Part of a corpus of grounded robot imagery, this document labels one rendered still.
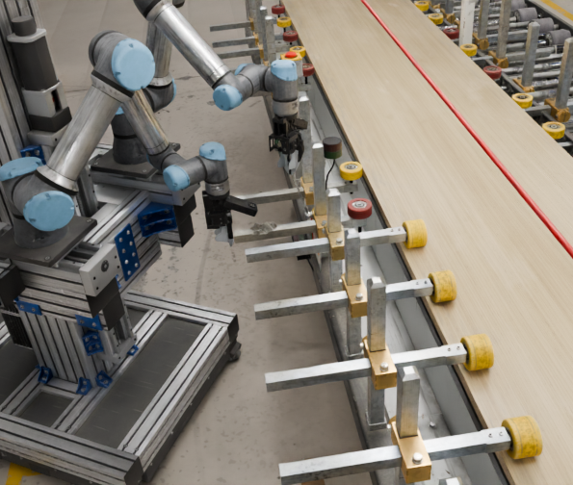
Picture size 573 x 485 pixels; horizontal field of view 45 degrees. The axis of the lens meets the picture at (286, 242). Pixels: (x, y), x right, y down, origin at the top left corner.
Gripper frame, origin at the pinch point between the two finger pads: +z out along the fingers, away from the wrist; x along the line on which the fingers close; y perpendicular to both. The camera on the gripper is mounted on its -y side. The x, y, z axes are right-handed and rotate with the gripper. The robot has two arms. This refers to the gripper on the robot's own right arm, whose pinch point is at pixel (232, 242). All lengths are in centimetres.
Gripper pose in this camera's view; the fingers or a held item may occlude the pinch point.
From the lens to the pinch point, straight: 225.3
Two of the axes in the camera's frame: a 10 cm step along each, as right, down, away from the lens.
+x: 1.4, 5.6, -8.2
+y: -9.9, 1.4, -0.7
